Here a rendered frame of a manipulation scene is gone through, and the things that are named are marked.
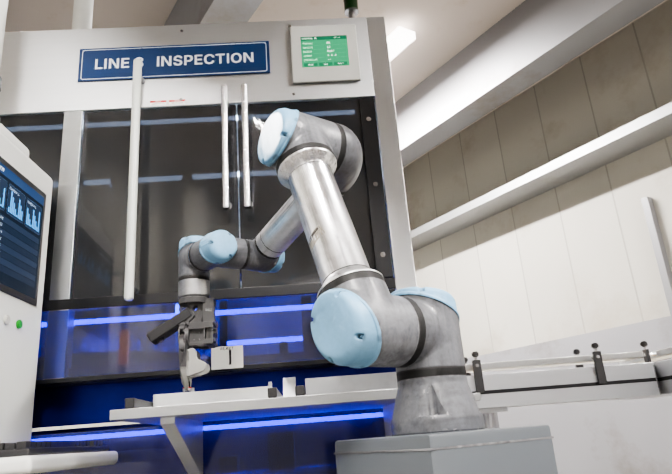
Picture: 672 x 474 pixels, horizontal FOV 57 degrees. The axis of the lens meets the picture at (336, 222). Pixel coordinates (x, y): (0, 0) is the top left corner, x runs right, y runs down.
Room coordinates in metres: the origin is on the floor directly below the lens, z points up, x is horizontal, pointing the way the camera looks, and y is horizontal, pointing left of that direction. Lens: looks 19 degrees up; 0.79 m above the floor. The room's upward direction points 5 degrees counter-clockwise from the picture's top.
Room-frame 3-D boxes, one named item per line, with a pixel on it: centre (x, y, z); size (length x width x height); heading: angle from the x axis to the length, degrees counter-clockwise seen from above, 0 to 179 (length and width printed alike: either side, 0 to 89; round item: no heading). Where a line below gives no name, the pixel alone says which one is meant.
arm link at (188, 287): (1.47, 0.36, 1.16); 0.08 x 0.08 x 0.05
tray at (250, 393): (1.58, 0.32, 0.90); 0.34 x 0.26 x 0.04; 3
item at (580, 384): (1.89, -0.54, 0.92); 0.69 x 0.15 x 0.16; 93
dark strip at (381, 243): (1.70, -0.13, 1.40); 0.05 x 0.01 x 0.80; 93
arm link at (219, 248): (1.40, 0.28, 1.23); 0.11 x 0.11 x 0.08; 39
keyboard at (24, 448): (1.32, 0.64, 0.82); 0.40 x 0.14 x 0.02; 2
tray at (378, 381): (1.49, -0.03, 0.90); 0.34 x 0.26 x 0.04; 3
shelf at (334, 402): (1.52, 0.14, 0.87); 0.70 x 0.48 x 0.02; 93
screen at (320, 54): (1.69, -0.01, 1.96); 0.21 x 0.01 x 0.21; 93
